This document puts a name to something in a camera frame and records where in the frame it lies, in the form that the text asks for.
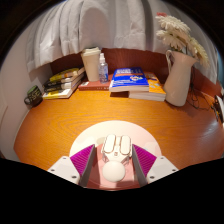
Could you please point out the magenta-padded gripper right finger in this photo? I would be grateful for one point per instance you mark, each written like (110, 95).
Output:
(161, 167)

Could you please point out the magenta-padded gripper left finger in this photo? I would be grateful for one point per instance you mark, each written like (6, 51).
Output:
(65, 168)

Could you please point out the white computer mouse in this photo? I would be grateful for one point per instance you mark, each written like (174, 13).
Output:
(114, 170)

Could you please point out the white and pink cartoon mouse pad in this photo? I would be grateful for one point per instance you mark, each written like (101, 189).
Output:
(113, 128)

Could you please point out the dark mug with green inside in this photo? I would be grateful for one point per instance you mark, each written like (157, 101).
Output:
(34, 96)

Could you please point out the orange book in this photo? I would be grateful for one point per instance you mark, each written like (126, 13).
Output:
(155, 89)

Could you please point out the black book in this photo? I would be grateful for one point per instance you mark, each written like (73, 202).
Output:
(61, 81)
(61, 87)

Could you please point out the white device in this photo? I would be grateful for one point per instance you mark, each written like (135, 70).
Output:
(220, 110)

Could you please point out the red book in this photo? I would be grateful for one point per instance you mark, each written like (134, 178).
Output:
(91, 86)

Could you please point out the white pitcher vase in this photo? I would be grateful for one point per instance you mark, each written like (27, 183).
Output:
(179, 81)

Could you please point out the yellow cover book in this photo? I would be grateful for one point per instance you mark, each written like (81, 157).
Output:
(66, 73)

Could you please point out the clear spray bottle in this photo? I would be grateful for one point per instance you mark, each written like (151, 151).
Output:
(103, 71)

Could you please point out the cream tumbler cup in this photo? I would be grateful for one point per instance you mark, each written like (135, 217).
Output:
(91, 65)

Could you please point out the white flower bouquet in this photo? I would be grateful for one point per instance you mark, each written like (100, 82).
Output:
(178, 35)

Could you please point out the white curtain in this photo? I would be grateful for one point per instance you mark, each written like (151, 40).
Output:
(100, 26)

